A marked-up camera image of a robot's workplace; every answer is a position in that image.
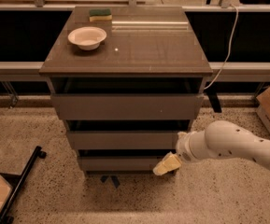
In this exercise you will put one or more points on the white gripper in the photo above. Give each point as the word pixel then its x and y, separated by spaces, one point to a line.
pixel 183 149

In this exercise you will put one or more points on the grey drawer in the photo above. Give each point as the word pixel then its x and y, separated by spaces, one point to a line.
pixel 125 134
pixel 127 98
pixel 120 160

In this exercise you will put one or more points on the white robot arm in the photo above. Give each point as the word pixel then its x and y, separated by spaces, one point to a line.
pixel 219 140

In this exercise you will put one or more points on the grey drawer cabinet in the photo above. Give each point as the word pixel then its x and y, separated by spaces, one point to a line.
pixel 141 42

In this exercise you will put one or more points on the grey bottom drawer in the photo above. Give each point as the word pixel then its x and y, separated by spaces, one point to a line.
pixel 120 160

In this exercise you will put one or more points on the grey top drawer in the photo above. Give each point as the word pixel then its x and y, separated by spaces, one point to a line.
pixel 127 98

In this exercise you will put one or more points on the white bowl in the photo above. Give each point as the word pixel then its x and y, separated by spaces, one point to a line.
pixel 87 38

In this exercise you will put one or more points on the green yellow sponge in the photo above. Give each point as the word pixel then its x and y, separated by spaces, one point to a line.
pixel 100 15

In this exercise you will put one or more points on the black stand leg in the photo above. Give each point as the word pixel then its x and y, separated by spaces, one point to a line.
pixel 16 183

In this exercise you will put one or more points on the black bracket right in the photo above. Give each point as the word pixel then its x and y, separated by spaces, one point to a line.
pixel 211 93

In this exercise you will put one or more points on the metal rail barrier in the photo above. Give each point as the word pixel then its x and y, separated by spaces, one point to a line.
pixel 231 72

